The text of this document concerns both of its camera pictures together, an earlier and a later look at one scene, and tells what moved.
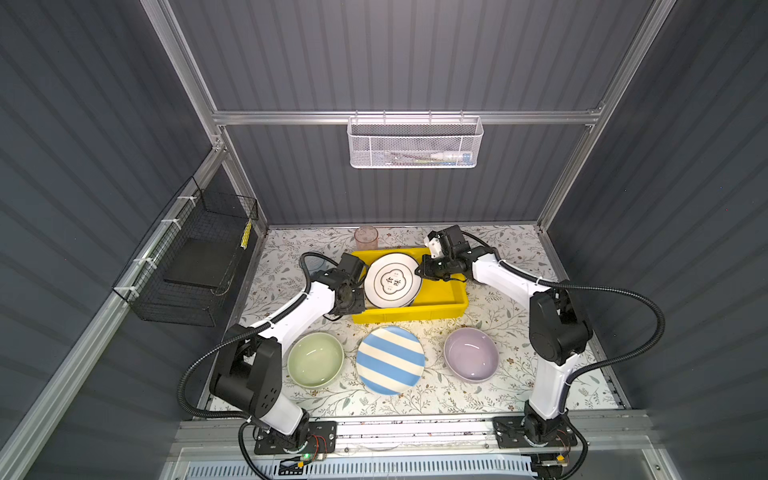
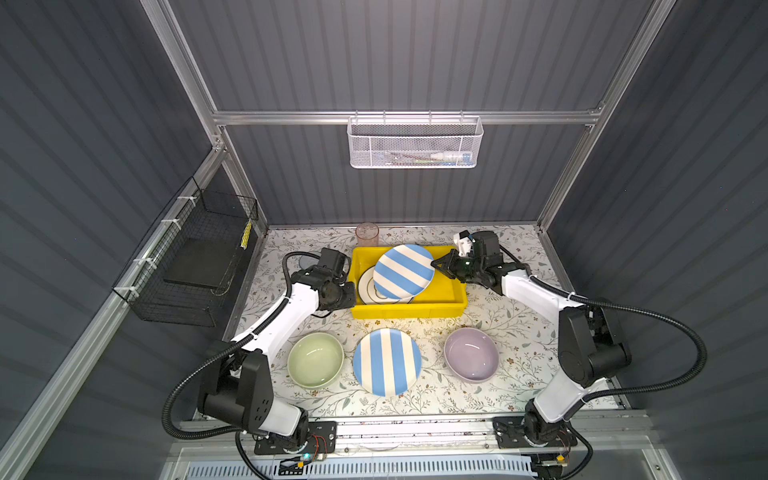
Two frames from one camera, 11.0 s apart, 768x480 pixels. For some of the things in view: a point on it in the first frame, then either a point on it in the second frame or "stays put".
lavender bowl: [471, 355] stays put
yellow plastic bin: [437, 296] stays put
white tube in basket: [452, 156] stays put
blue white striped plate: [390, 360] -> [403, 271]
